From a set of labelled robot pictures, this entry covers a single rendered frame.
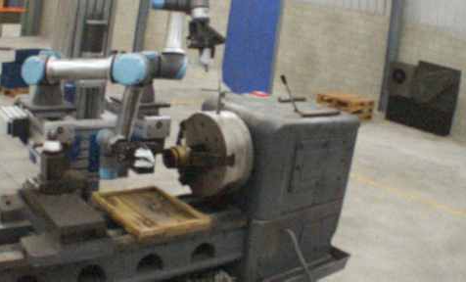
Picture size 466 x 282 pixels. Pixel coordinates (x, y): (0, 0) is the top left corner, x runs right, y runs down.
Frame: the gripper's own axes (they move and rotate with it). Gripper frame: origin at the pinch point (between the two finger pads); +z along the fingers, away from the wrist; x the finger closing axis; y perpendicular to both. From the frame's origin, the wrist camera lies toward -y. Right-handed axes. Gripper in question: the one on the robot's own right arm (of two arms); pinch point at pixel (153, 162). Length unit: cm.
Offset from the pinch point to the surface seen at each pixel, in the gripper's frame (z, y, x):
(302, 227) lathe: 17, -65, -32
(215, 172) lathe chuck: 6.8, -22.6, -4.4
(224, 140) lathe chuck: 9.3, -22.8, 8.1
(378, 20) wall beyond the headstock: -520, -963, 107
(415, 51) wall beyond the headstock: -406, -977, 46
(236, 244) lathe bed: 11.5, -32.8, -33.8
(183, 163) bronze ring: 0.9, -12.3, -1.4
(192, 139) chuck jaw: -5.0, -19.9, 5.0
